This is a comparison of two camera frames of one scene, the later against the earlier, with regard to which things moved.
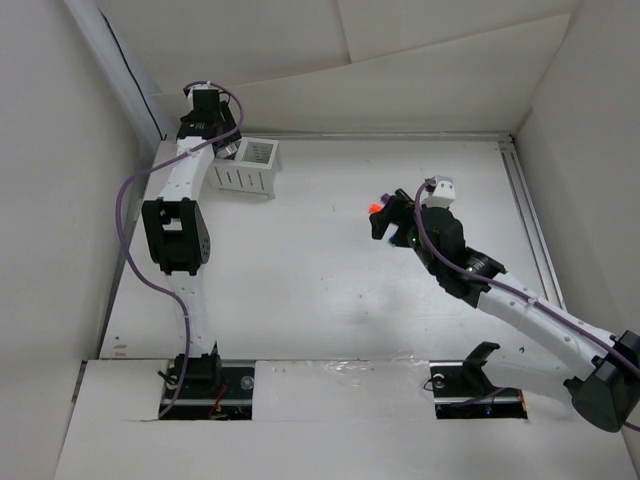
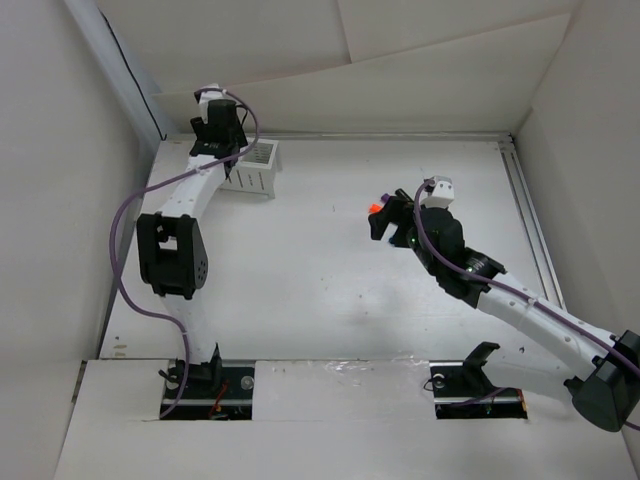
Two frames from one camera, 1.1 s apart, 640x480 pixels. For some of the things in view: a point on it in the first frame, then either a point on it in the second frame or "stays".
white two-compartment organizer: x=253 y=169 stays
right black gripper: x=399 y=207 stays
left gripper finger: x=224 y=148 to x=228 y=165
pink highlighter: x=402 y=192 stays
